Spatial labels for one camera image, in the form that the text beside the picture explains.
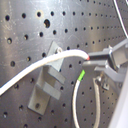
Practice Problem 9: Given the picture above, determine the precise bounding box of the braided grey cable loop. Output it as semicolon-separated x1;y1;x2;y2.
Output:
92;76;103;128

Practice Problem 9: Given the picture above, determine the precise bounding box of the thin white background wire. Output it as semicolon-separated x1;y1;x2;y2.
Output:
112;0;128;36

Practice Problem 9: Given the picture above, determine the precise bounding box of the thin white cable green tip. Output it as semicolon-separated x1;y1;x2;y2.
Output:
72;69;87;128

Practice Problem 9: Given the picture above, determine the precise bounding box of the grey metal cable clip bracket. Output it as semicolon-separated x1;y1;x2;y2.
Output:
27;40;67;116

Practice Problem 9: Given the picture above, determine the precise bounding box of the thick white cable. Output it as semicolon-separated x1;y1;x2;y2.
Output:
0;49;90;97

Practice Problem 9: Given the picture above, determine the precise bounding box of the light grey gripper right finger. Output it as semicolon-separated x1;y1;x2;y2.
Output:
81;61;128;90

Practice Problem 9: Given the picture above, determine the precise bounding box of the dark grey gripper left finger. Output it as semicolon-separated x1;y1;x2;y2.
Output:
89;39;128;69

